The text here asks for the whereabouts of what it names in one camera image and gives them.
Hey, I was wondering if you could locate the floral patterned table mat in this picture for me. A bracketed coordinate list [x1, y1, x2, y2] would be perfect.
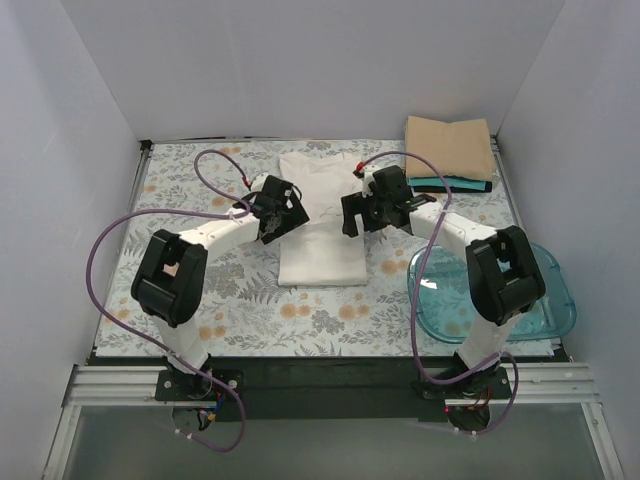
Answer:
[94, 138, 571, 359]

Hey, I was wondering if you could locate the teal transparent plastic bin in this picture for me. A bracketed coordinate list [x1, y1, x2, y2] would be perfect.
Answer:
[407, 244, 577, 344]

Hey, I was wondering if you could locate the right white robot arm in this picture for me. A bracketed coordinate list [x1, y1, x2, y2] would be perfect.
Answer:
[341, 163, 546, 398]

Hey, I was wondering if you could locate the folded beige t shirt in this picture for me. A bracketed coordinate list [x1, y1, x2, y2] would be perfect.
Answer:
[405, 116, 495, 182]

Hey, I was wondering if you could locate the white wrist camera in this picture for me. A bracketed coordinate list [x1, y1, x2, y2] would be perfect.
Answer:
[353, 162, 375, 197]
[245, 172, 269, 192]

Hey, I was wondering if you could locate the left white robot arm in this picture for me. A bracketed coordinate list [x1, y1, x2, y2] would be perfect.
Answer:
[131, 174, 309, 400]

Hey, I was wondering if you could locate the folded teal t shirt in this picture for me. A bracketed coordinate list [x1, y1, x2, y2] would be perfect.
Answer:
[407, 175, 489, 192]

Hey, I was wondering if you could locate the folded black t shirt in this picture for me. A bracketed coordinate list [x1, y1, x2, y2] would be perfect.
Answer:
[412, 179, 494, 194]

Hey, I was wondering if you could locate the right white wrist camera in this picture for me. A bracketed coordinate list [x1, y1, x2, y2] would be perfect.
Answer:
[353, 162, 375, 197]

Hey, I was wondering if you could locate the white printed t shirt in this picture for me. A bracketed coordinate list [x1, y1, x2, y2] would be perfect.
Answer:
[278, 152, 368, 287]

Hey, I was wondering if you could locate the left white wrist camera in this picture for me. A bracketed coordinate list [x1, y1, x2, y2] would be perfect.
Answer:
[245, 172, 269, 192]

